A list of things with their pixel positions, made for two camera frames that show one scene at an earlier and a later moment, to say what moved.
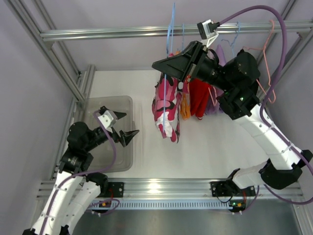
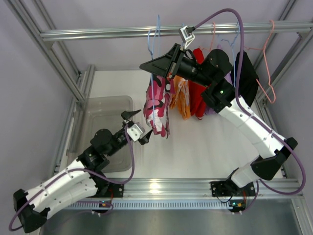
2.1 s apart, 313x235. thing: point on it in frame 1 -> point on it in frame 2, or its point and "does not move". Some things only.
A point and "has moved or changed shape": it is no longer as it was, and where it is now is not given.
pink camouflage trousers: x=167 y=105 has moved or changed shape
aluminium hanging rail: x=294 y=28 does not move
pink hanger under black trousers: x=266 y=68 does not move
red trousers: x=199 y=93 does not move
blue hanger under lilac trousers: x=232 y=44 does not move
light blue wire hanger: x=169 y=35 -> x=152 y=55
